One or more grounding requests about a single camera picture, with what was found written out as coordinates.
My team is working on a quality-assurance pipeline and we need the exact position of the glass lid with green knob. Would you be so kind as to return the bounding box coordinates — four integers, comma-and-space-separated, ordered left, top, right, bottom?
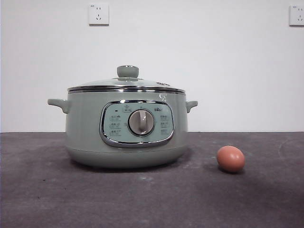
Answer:
67, 65, 185, 94

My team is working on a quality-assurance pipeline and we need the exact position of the brown egg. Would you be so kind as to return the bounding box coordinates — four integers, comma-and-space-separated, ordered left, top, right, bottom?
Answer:
216, 145, 246, 173

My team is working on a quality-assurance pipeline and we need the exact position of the sage green electric pot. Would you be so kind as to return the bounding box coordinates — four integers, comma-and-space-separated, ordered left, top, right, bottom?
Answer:
47, 91, 199, 170

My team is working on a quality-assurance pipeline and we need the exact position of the white wall socket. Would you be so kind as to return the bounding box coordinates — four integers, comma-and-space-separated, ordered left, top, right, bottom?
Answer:
289, 5, 304, 27
89, 3, 110, 26

